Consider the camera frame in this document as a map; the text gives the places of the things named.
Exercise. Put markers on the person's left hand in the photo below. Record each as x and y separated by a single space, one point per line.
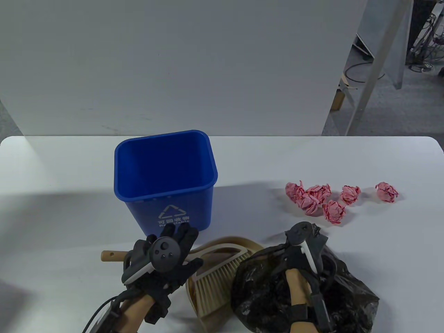
185 239

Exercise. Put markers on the person's right hand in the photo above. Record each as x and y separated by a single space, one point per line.
295 258

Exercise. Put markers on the black plastic trash bag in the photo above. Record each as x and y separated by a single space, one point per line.
263 288

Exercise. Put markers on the group of pink paper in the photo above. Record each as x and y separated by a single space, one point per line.
309 204

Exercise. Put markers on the beige plastic dustpan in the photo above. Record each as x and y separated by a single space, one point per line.
195 296

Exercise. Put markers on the blue recycling bin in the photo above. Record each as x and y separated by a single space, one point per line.
166 163

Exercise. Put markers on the black left forearm module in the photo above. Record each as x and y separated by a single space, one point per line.
111 317

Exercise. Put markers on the person's left forearm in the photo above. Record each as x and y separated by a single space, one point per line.
135 315

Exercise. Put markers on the black right forearm module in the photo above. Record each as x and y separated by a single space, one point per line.
321 308

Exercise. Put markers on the person's right forearm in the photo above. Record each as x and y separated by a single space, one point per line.
298 288

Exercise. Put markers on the black right hand controller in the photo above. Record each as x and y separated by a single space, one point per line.
298 234

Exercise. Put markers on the black hand controller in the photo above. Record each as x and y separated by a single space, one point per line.
298 234
164 253

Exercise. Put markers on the black left hand controller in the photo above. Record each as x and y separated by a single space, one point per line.
164 253

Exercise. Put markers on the white table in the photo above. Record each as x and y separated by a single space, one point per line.
347 159

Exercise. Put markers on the white partition panel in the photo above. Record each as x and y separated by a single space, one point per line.
173 69

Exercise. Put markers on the grey metal post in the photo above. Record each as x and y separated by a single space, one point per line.
367 83

